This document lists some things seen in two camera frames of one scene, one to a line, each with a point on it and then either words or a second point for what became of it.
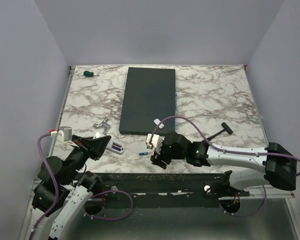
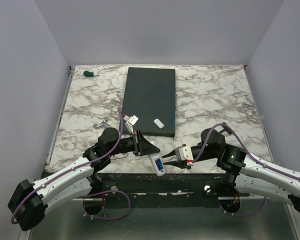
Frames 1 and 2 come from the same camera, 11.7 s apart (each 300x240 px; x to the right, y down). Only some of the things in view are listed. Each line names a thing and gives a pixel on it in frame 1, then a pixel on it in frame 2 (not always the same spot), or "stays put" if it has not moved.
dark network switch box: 150,93 stays put
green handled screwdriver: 88,74 stays put
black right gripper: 158,161 → 180,164
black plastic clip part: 226,127 stays put
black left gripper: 93,148 → 142,147
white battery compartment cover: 157,121 stays put
